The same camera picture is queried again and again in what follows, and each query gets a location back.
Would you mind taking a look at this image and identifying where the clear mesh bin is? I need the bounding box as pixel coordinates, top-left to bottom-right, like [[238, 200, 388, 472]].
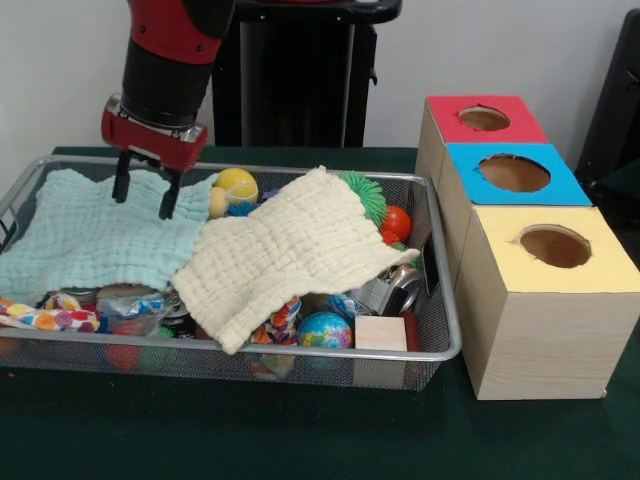
[[0, 155, 463, 391]]

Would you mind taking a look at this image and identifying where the colourful polka dot fabric toy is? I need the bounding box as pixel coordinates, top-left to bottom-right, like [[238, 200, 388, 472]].
[[0, 297, 101, 333]]

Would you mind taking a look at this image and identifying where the dark green table cloth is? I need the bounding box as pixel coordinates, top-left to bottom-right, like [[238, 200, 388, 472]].
[[0, 145, 640, 480]]

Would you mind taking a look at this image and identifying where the silver black metal can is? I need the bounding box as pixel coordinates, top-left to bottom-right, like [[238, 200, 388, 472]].
[[350, 265, 426, 316]]

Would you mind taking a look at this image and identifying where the red ball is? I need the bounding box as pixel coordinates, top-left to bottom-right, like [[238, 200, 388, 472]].
[[381, 206, 413, 244]]

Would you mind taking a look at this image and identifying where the yellow tennis ball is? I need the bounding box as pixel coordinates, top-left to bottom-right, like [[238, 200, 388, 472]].
[[215, 167, 259, 206]]

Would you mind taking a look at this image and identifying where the mint green waffle cloth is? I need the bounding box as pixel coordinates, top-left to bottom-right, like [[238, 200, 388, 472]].
[[0, 168, 219, 306]]

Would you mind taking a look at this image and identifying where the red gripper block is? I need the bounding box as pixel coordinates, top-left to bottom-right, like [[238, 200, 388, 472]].
[[101, 105, 209, 221]]

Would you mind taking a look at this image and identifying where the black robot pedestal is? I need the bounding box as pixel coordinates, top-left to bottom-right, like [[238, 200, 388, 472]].
[[200, 0, 403, 149]]

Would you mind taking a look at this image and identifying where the pale wooden cube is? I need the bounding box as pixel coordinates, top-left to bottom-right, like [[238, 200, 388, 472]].
[[355, 315, 408, 352]]

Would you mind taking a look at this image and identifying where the black equipment stand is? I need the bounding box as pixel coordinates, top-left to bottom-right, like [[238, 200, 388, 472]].
[[578, 8, 640, 196]]

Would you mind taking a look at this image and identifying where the wooden box with three holes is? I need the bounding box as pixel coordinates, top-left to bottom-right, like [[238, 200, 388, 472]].
[[415, 96, 640, 401]]

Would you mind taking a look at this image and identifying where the blue globe ball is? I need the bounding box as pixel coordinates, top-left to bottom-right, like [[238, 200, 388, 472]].
[[297, 311, 353, 351]]

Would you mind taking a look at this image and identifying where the cream yellow waffle cloth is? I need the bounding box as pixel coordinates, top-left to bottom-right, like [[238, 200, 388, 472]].
[[172, 166, 421, 355]]

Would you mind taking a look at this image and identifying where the green spiky ball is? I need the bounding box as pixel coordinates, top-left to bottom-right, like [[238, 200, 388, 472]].
[[338, 172, 388, 226]]

